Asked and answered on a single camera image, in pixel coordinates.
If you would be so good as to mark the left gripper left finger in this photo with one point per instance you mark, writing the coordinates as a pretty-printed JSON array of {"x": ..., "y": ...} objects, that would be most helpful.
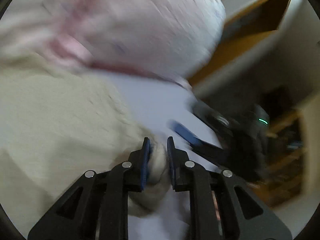
[{"x": 96, "y": 205}]

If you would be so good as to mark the pink floral duvet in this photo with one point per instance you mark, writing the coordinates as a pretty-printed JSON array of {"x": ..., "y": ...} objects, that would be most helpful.
[{"x": 161, "y": 39}]

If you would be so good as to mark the white bed sheet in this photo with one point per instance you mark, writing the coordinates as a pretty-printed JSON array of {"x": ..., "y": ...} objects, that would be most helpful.
[{"x": 152, "y": 103}]

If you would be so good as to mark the orange wooden headboard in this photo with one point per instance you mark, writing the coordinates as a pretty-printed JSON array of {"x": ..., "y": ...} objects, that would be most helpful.
[{"x": 248, "y": 22}]

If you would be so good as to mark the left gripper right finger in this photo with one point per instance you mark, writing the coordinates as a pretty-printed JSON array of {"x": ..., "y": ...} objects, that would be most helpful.
[{"x": 221, "y": 204}]

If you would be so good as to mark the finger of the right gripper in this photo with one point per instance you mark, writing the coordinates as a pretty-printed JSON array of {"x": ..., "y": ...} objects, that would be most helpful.
[{"x": 186, "y": 134}]

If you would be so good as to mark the beige knit sweater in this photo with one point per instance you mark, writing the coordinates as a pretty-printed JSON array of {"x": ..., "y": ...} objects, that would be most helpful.
[{"x": 55, "y": 125}]

